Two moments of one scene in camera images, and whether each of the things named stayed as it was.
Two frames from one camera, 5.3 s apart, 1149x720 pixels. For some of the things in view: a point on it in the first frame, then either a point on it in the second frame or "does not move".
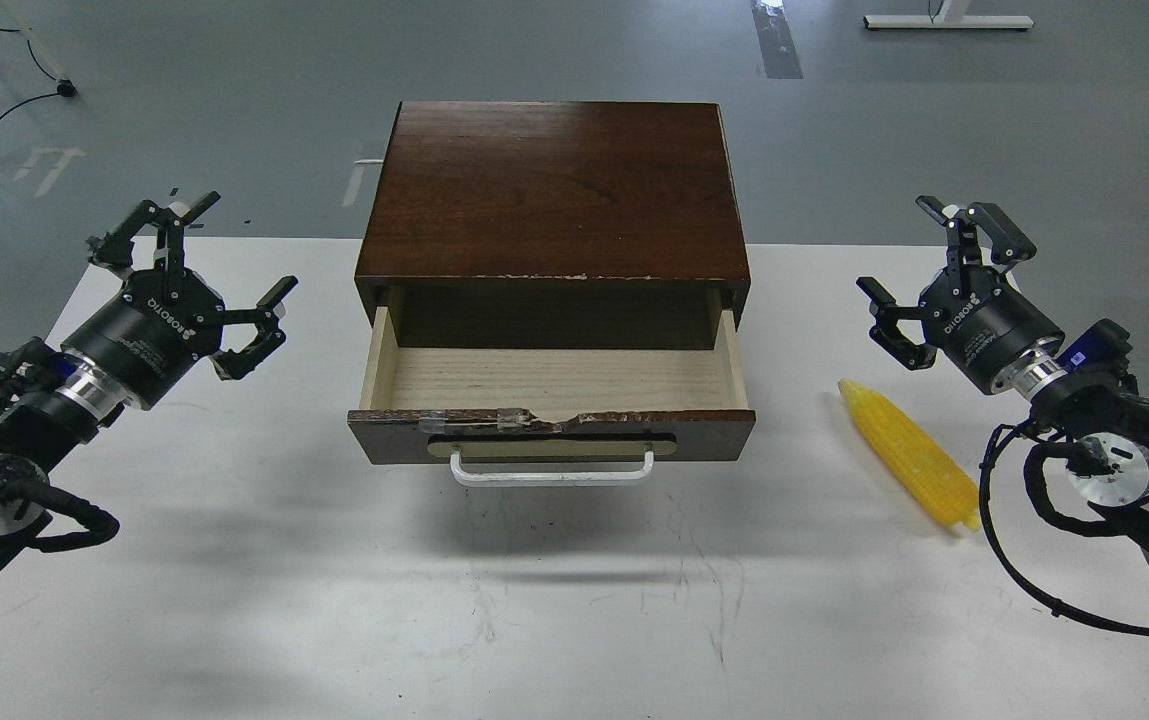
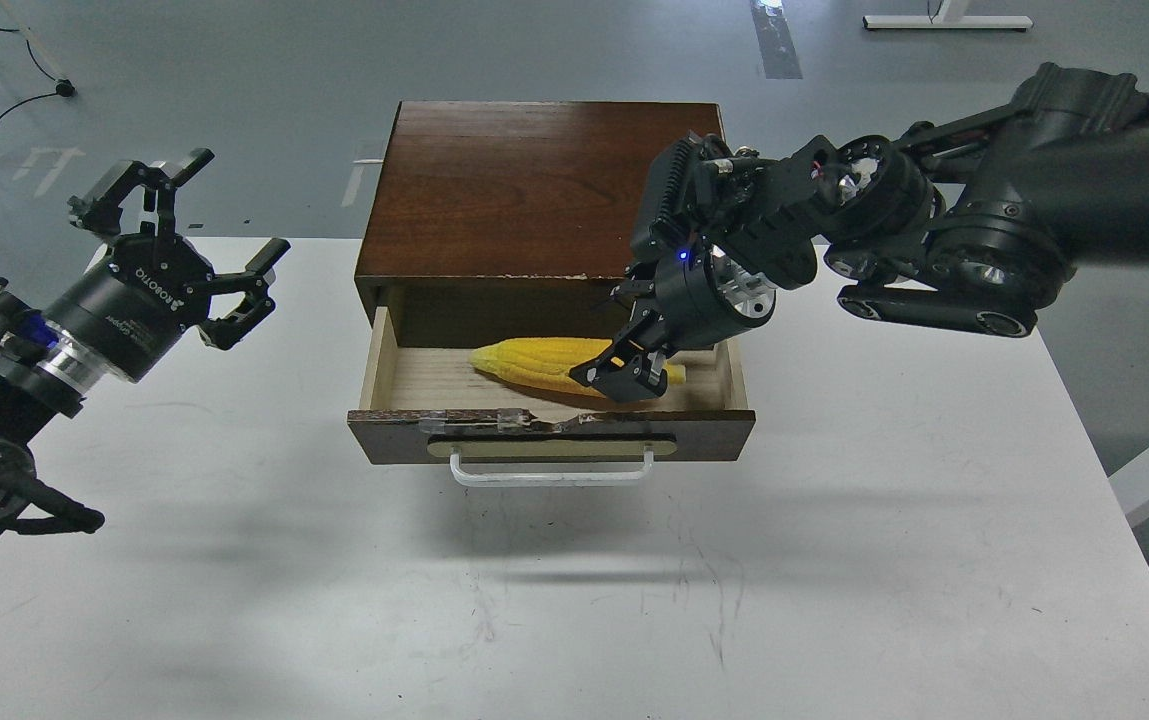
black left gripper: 156,326 -> 146,291
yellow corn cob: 934,482 -> 548,362
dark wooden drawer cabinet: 553,225 does not move
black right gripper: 980,331 -> 686,291
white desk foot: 950,17 does not move
